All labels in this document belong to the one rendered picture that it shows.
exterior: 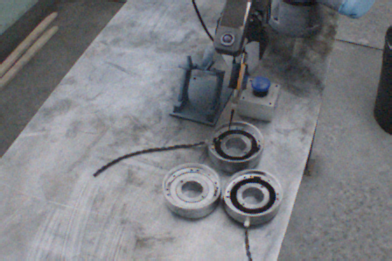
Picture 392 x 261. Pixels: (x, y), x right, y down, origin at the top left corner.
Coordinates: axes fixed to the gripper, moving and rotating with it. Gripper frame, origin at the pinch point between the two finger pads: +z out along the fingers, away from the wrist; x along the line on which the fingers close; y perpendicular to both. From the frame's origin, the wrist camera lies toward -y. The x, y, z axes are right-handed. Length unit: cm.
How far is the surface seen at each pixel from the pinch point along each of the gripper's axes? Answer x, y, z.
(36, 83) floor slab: 128, 64, 93
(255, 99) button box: -2.6, 2.3, 8.6
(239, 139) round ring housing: -2.5, -7.4, 10.7
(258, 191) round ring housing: -9.8, -17.9, 11.1
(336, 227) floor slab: -28, 34, 93
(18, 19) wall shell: 163, 97, 82
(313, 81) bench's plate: -12.1, 17.2, 13.2
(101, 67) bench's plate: 36.8, 4.9, 13.0
